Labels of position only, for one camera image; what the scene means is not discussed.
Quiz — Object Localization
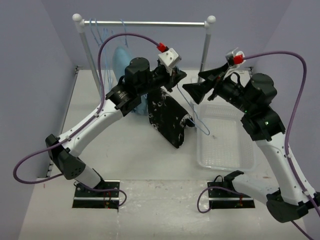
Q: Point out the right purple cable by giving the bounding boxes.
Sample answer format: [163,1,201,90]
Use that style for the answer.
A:
[196,50,320,240]

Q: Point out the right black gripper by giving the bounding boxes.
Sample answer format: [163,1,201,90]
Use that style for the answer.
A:
[183,61,254,113]

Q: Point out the light blue trousers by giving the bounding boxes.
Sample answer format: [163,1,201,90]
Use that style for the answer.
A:
[112,46,148,116]

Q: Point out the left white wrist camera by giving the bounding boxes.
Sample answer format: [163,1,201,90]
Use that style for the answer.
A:
[158,48,182,76]

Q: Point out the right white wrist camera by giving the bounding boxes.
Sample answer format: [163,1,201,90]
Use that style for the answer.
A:
[224,47,246,79]

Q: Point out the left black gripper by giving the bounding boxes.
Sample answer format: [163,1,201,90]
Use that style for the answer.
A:
[138,64,187,96]

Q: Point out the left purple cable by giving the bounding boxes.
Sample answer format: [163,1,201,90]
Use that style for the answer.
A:
[12,32,168,208]

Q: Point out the metal clothes rack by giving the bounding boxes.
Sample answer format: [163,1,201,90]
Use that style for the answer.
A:
[72,13,216,97]

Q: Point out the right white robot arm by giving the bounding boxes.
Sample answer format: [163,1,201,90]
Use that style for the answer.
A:
[182,64,320,223]

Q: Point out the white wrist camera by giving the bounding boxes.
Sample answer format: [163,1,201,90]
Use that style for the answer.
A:
[158,48,182,76]
[224,47,246,79]

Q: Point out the clear plastic basket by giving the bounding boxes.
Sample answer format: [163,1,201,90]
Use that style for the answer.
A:
[194,102,256,172]

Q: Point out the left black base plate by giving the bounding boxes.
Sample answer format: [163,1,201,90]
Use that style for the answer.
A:
[72,182,120,210]

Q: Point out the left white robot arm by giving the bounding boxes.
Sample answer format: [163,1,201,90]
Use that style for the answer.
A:
[45,57,187,197]

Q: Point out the black white-patterned trousers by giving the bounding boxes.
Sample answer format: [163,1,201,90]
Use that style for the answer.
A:
[147,88,195,149]

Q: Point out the purple cable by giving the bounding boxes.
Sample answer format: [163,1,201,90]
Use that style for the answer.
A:
[196,50,320,240]
[12,32,168,208]

